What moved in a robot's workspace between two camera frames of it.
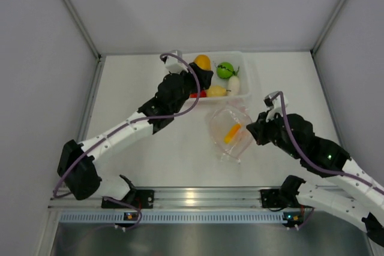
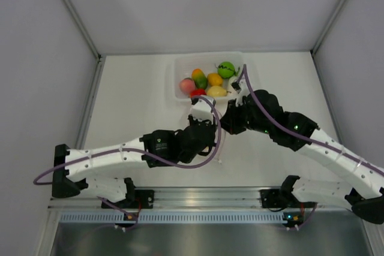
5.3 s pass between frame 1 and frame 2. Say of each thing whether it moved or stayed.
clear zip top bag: moved
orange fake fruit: moved
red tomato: stayed
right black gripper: moved
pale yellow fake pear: stayed
